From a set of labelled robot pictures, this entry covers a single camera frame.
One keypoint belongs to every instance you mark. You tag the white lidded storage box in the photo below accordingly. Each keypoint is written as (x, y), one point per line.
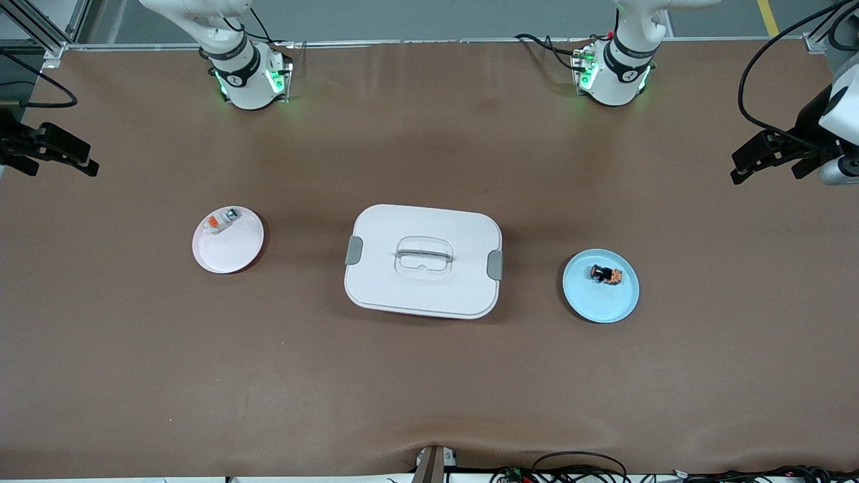
(429, 295)

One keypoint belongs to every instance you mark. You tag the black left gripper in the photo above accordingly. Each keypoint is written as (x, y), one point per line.
(803, 132)

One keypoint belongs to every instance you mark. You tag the silver table edge rail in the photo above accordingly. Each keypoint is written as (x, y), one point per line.
(436, 41)

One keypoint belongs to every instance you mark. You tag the white orange switch module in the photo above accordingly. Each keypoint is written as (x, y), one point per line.
(218, 223)

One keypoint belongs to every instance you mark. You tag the metal table edge bracket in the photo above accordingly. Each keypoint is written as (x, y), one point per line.
(433, 466)

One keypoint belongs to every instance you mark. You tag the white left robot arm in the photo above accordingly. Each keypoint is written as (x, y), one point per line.
(617, 74)

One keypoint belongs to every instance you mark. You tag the orange black push switch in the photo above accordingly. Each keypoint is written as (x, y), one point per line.
(607, 275)

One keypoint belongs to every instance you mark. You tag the pink round plate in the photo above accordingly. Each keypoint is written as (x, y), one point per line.
(231, 251)

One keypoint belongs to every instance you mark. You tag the light blue round plate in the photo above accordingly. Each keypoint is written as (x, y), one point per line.
(597, 305)

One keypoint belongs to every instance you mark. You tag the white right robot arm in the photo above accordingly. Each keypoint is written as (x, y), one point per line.
(241, 74)

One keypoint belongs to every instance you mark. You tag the brown table mat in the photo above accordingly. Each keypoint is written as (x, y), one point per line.
(134, 369)

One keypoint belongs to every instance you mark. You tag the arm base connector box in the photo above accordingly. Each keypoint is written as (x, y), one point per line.
(584, 67)

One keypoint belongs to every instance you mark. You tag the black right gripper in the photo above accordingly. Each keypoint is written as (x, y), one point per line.
(12, 143)

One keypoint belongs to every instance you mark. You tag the aluminium frame post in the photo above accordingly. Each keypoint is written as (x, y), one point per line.
(47, 43)
(813, 43)

